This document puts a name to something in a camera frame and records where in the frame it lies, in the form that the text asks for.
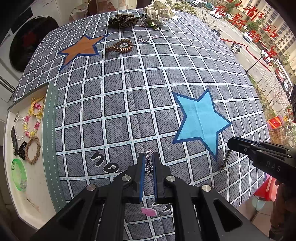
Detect leopard print scrunchie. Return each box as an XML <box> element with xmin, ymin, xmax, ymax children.
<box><xmin>108</xmin><ymin>14</ymin><xmax>140</xmax><ymax>29</ymax></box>

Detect cream polka dot scrunchie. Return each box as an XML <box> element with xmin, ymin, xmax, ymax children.
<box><xmin>144</xmin><ymin>1</ymin><xmax>177</xmax><ymax>23</ymax></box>

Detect green leaf hair clip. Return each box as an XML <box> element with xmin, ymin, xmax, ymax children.
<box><xmin>141</xmin><ymin>19</ymin><xmax>161</xmax><ymax>31</ymax></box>

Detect pink yellow beaded bracelet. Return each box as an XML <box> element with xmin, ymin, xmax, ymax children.
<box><xmin>22</xmin><ymin>102</ymin><xmax>43</xmax><ymax>138</ymax></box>

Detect grey checked tablecloth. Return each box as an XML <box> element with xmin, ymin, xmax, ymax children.
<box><xmin>14</xmin><ymin>11</ymin><xmax>269</xmax><ymax>240</ymax></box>

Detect yellow cord necklace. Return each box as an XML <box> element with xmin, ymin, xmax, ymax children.
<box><xmin>28</xmin><ymin>96</ymin><xmax>46</xmax><ymax>118</ymax></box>

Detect silver rhinestone brooch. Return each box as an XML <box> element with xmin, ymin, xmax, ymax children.
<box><xmin>144</xmin><ymin>149</ymin><xmax>154</xmax><ymax>176</ymax></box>

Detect black hair claw clip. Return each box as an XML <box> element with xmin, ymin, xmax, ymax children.
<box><xmin>11</xmin><ymin>127</ymin><xmax>19</xmax><ymax>156</ymax></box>

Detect tan braided hair tie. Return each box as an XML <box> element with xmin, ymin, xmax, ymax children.
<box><xmin>24</xmin><ymin>136</ymin><xmax>41</xmax><ymax>165</ymax></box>

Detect white washing machine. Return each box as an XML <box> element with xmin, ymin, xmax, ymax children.
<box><xmin>1</xmin><ymin>1</ymin><xmax>62</xmax><ymax>95</ymax></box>

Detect pink small hair clip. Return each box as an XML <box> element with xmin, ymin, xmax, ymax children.
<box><xmin>141</xmin><ymin>207</ymin><xmax>158</xmax><ymax>217</ymax></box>

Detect white jewelry tray box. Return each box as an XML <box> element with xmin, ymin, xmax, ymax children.
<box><xmin>4</xmin><ymin>83</ymin><xmax>66</xmax><ymax>230</ymax></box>

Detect brown spiral hair tie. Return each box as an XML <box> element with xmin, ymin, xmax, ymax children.
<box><xmin>106</xmin><ymin>39</ymin><xmax>134</xmax><ymax>54</ymax></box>

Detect silver spiked hair clip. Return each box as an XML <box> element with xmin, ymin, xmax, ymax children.
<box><xmin>219</xmin><ymin>150</ymin><xmax>232</xmax><ymax>172</ymax></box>

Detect green translucent bangle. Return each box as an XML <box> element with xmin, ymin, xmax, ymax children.
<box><xmin>11</xmin><ymin>159</ymin><xmax>28</xmax><ymax>192</ymax></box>

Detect small black hair clip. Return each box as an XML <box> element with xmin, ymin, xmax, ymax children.
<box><xmin>18</xmin><ymin>142</ymin><xmax>27</xmax><ymax>160</ymax></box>

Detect beige bobby pins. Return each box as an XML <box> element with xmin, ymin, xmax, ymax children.
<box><xmin>27</xmin><ymin>198</ymin><xmax>40</xmax><ymax>212</ymax></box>

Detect red plastic container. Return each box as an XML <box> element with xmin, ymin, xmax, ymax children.
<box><xmin>254</xmin><ymin>176</ymin><xmax>278</xmax><ymax>201</ymax></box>

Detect small silver charm clip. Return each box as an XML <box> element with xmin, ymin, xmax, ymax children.
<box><xmin>137</xmin><ymin>36</ymin><xmax>152</xmax><ymax>44</ymax></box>

